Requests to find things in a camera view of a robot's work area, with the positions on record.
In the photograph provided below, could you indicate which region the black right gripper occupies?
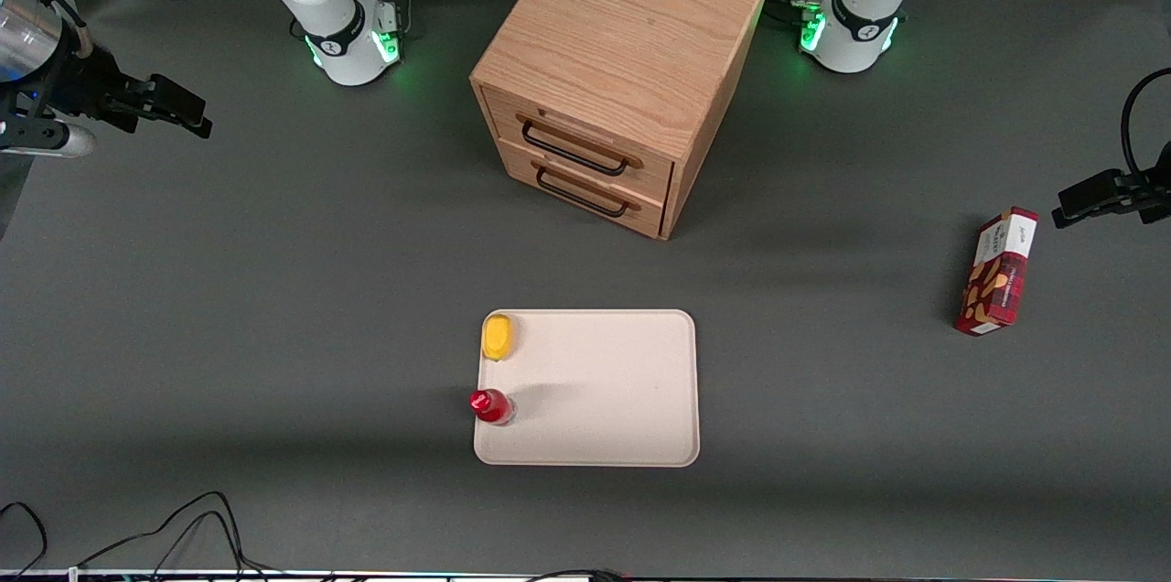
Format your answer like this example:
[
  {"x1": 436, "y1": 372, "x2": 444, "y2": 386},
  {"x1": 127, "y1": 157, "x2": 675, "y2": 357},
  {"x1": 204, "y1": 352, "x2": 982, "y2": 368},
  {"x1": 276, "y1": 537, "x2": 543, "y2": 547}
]
[{"x1": 0, "y1": 40, "x2": 214, "y2": 140}]

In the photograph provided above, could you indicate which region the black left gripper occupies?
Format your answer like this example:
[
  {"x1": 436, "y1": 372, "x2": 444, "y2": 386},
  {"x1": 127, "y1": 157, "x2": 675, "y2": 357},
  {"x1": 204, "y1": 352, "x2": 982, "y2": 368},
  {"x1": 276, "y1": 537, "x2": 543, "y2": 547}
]
[{"x1": 1051, "y1": 141, "x2": 1171, "y2": 230}]

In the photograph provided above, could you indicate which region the black metal drawer handle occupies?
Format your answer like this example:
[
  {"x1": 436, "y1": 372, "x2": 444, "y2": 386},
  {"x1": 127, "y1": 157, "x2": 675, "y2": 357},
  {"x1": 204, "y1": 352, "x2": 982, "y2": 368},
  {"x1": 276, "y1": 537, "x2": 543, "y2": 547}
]
[
  {"x1": 515, "y1": 113, "x2": 644, "y2": 178},
  {"x1": 532, "y1": 159, "x2": 641, "y2": 220}
]

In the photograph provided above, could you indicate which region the wooden drawer cabinet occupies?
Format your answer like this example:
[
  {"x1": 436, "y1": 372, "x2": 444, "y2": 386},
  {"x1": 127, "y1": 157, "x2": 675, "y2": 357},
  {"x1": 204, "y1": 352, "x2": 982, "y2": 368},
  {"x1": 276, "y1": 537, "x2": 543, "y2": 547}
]
[{"x1": 469, "y1": 0, "x2": 770, "y2": 242}]

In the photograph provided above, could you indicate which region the red plaid snack box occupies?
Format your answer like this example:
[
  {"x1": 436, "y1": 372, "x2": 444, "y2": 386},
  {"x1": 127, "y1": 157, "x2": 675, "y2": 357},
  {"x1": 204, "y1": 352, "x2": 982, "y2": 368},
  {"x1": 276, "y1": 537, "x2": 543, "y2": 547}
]
[{"x1": 953, "y1": 206, "x2": 1040, "y2": 337}]

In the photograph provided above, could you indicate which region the small yellow object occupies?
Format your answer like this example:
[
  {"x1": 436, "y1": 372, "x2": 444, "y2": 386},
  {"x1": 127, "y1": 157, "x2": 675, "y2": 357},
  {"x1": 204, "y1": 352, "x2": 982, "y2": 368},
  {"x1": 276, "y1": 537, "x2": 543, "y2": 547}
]
[{"x1": 481, "y1": 314, "x2": 515, "y2": 362}]

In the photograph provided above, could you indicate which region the small red bottle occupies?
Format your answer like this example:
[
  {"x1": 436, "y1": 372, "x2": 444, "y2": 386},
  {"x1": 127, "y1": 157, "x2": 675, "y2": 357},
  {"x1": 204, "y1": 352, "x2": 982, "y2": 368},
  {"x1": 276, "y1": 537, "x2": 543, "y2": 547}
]
[{"x1": 469, "y1": 388, "x2": 517, "y2": 426}]

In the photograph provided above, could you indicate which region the beige plastic tray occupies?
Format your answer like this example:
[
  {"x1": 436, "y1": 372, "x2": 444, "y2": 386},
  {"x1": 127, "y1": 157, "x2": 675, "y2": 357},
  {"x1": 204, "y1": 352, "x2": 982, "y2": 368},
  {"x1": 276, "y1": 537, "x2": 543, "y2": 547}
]
[{"x1": 473, "y1": 308, "x2": 702, "y2": 469}]

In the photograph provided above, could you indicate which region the black looped cable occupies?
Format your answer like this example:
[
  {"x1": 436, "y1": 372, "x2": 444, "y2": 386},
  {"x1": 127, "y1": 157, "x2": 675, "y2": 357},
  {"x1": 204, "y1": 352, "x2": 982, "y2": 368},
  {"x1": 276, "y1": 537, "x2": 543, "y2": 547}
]
[{"x1": 1120, "y1": 67, "x2": 1171, "y2": 182}]

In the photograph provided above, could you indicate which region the black floor cable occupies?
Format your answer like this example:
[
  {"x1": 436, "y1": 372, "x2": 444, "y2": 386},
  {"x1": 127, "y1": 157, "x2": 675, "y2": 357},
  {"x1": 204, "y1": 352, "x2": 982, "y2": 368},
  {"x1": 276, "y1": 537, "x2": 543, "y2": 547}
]
[
  {"x1": 0, "y1": 501, "x2": 48, "y2": 579},
  {"x1": 526, "y1": 567, "x2": 628, "y2": 582},
  {"x1": 75, "y1": 490, "x2": 285, "y2": 581}
]

